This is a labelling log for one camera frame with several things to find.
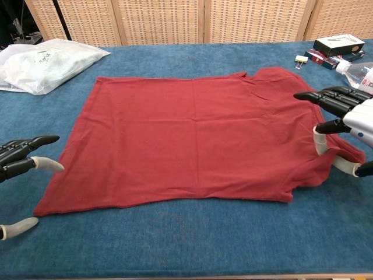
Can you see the red t-shirt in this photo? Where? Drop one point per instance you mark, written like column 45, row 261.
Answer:
column 189, row 146

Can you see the clear plastic water bottle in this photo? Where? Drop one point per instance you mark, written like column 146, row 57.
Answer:
column 357, row 74

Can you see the black tripod stand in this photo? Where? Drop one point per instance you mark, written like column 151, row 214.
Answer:
column 62, row 20

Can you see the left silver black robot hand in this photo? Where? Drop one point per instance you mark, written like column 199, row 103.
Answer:
column 17, row 166

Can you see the wooden woven folding screen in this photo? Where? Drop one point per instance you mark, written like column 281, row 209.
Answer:
column 186, row 20

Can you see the dark red blue box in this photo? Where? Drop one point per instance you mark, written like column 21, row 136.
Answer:
column 319, row 59

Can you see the white binder clip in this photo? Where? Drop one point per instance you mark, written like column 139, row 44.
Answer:
column 301, row 59

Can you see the empty frosted plastic bag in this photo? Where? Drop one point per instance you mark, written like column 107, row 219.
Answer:
column 3, row 83

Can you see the blue carpet table cover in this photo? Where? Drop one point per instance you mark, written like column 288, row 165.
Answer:
column 186, row 242

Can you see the frosted bag with white garment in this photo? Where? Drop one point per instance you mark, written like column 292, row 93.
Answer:
column 58, row 64

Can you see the white and black box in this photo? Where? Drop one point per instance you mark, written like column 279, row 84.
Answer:
column 339, row 45

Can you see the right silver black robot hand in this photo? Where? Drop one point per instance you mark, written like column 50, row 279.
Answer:
column 358, row 116

